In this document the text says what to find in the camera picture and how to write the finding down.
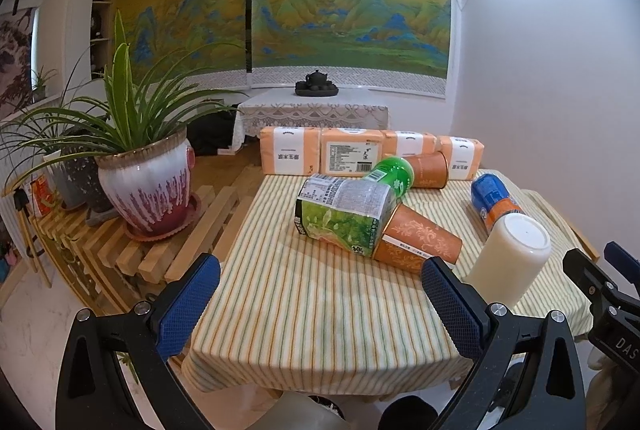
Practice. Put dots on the green tea carton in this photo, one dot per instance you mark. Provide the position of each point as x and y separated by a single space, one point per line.
340 210

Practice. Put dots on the grey cloth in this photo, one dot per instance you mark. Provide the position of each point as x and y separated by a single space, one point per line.
300 412

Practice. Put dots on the plant in white purple pot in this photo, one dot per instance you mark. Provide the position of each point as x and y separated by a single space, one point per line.
145 180

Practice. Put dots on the black tea tray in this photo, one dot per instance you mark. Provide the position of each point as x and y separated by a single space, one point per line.
316 90

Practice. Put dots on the orange patterned paper cup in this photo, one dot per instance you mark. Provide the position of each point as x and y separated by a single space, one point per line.
415 240
427 170

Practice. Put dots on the wooden slat bench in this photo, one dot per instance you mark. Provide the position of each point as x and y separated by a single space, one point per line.
150 255

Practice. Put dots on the green plastic bottle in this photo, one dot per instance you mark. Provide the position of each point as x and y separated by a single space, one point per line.
395 177

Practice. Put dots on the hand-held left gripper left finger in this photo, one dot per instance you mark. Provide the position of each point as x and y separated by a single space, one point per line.
185 310

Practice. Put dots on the white lace tablecloth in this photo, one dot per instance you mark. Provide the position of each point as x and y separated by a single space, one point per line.
310 110

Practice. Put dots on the plant in grey speckled pot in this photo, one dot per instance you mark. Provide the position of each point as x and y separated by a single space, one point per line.
80 175

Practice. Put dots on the pink plant saucer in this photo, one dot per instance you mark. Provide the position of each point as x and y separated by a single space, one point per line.
185 215

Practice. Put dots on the white cup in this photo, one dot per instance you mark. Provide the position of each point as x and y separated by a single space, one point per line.
505 260

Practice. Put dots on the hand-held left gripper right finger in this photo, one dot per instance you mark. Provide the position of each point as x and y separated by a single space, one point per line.
455 310

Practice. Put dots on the narrow landscape wall painting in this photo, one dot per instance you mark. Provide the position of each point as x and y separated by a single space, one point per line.
185 0

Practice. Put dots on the striped tablecloth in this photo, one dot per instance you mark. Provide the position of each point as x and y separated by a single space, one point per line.
300 300

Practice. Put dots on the black bag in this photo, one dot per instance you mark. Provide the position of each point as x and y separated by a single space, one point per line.
212 133

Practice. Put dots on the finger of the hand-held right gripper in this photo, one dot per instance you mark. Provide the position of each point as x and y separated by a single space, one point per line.
590 277
622 260

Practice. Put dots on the white wall shelf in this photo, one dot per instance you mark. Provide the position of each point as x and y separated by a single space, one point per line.
102 20

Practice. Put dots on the blue and orange can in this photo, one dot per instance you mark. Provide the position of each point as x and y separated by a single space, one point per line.
487 197

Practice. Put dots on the black teapot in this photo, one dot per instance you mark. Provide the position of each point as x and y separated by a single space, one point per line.
315 78

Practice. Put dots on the dark floral wall hanging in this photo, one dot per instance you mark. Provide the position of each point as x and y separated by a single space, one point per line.
15 60

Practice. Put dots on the orange tissue pack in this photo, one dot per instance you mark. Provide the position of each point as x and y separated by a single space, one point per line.
412 143
290 150
462 155
350 150

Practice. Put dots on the red and white packet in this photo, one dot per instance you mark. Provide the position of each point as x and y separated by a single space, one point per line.
42 197

